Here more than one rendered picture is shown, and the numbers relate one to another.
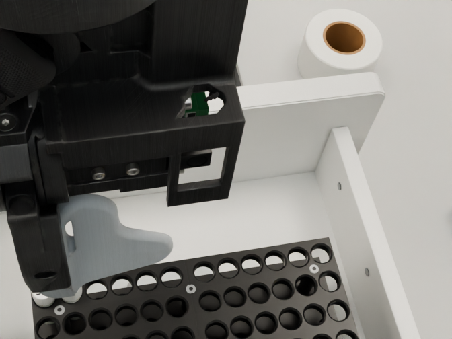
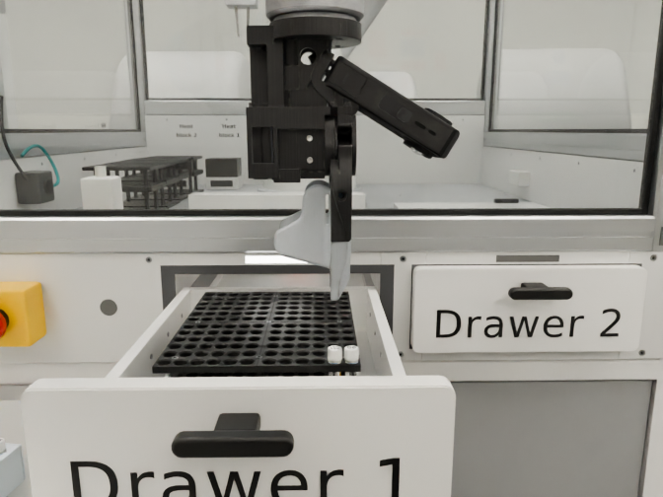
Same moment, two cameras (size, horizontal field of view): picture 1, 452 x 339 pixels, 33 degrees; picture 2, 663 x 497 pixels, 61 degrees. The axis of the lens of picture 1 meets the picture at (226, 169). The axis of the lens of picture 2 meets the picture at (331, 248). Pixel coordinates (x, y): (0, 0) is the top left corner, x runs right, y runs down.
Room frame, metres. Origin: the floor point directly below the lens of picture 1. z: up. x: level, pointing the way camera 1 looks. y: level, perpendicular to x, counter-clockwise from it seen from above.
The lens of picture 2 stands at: (0.57, 0.23, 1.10)
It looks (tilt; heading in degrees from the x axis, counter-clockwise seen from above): 12 degrees down; 200
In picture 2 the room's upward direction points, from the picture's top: straight up
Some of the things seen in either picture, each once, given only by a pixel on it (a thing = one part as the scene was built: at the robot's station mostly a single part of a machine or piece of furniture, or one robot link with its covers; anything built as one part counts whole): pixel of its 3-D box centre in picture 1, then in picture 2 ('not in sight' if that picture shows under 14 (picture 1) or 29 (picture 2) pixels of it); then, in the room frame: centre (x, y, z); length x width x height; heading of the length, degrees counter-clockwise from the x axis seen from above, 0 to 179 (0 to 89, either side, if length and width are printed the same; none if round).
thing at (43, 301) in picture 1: (46, 303); (351, 372); (0.14, 0.08, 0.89); 0.01 x 0.01 x 0.05
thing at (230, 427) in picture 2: not in sight; (236, 433); (0.29, 0.06, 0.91); 0.07 x 0.04 x 0.01; 111
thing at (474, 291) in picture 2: not in sight; (526, 309); (-0.15, 0.22, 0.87); 0.29 x 0.02 x 0.11; 111
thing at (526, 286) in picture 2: not in sight; (536, 290); (-0.13, 0.23, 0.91); 0.07 x 0.04 x 0.01; 111
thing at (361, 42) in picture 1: (339, 52); not in sight; (0.46, -0.08, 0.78); 0.07 x 0.07 x 0.04
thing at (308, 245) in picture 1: (187, 276); (257, 364); (0.17, 0.01, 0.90); 0.18 x 0.02 x 0.01; 111
